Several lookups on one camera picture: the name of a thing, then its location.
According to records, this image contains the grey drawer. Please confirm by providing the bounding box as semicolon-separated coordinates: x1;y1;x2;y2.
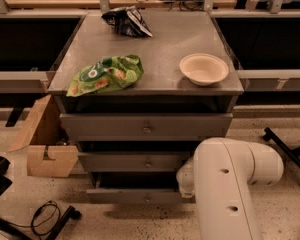
87;171;195;204
79;151;190;172
60;113;233;142

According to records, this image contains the green chip bag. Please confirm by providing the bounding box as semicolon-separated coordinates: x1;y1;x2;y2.
67;55;144;97

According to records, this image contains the white paper bowl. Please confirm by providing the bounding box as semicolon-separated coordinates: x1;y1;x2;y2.
179;53;230;86

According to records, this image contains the grey top drawer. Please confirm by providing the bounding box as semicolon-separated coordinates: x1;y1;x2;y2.
60;113;233;142

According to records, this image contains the dark blue chip bag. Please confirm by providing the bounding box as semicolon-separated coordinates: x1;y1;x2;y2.
102;6;152;38

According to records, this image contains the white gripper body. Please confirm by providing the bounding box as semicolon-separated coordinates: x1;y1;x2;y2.
176;158;195;198

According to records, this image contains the black stand leg right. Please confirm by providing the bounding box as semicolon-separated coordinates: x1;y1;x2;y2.
262;127;300;192

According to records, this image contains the grey middle drawer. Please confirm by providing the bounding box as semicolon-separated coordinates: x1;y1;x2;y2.
79;151;190;172

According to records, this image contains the cardboard box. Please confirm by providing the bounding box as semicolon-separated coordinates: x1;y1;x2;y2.
8;95;78;178

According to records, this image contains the grey bottom drawer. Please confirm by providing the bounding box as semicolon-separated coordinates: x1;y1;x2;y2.
87;171;195;204

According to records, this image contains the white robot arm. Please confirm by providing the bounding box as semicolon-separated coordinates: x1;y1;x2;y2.
176;138;284;240

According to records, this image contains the black stand leg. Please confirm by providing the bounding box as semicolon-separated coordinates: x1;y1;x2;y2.
0;203;81;240
262;127;300;192

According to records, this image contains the grey drawer cabinet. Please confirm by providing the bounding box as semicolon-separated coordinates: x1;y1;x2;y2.
47;9;245;198

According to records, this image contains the black cable on floor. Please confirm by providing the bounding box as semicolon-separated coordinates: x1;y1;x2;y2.
3;200;62;237

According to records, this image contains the black stand leg left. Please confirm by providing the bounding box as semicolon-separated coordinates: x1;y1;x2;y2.
0;203;81;240

